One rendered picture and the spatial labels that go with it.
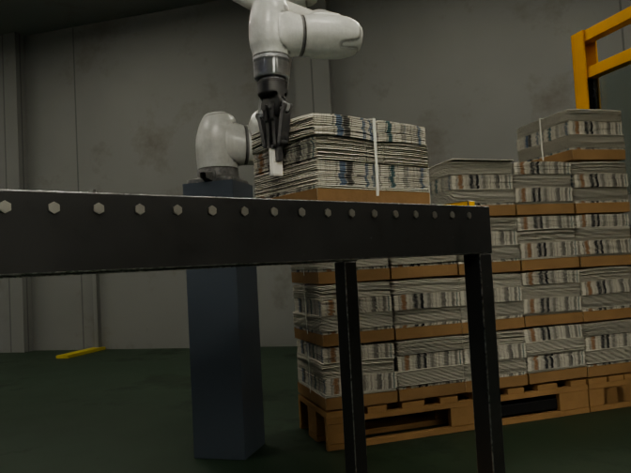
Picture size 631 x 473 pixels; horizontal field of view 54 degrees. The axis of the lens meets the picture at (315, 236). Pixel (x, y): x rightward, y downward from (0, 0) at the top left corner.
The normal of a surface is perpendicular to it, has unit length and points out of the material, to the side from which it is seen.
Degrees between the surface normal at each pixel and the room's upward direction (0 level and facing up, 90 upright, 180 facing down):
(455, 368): 90
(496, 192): 90
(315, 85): 90
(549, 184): 90
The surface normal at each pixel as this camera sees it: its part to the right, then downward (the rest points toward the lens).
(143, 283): -0.27, -0.04
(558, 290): 0.29, -0.07
